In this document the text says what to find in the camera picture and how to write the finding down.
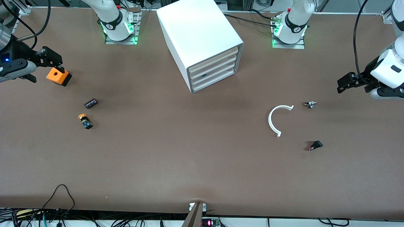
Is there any yellow push button black body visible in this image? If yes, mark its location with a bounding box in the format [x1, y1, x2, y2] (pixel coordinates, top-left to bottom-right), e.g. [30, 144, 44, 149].
[78, 113, 94, 131]

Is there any orange box with hole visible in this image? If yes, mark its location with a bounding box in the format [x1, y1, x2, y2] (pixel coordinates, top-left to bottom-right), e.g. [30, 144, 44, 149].
[46, 67, 73, 87]

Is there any white curved plastic piece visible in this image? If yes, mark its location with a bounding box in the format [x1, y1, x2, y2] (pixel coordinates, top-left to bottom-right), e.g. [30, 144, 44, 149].
[268, 105, 295, 138]

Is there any device with red display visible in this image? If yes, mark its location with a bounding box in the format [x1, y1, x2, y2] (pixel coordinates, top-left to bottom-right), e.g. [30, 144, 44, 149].
[201, 217, 221, 227]

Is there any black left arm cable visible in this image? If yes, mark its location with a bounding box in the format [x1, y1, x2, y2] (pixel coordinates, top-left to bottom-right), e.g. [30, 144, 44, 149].
[353, 0, 370, 84]

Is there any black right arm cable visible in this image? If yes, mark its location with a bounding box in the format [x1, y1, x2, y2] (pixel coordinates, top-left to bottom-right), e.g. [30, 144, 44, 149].
[0, 0, 51, 43]

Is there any aluminium frame profile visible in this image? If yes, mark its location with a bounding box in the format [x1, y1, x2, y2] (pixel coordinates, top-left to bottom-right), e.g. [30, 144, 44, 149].
[6, 0, 32, 16]
[381, 10, 394, 25]

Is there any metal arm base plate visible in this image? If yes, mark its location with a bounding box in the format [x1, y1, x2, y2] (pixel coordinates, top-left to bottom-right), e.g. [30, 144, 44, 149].
[272, 14, 306, 49]
[104, 8, 142, 45]

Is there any black looped cable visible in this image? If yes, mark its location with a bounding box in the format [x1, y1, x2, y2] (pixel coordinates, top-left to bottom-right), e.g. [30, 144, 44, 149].
[42, 184, 76, 218]

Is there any black cable to arm base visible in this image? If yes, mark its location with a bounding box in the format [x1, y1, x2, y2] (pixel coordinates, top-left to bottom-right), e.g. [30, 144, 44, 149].
[223, 9, 279, 27]

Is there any black curved cable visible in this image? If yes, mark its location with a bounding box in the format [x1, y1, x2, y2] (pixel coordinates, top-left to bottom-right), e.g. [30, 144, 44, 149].
[317, 218, 350, 227]

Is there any black cable bundle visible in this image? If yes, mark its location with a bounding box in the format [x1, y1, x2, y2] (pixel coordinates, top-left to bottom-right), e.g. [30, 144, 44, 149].
[0, 207, 190, 227]

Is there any brown camera post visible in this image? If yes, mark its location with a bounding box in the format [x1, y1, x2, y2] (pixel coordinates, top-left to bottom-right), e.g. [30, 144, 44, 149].
[181, 202, 207, 227]

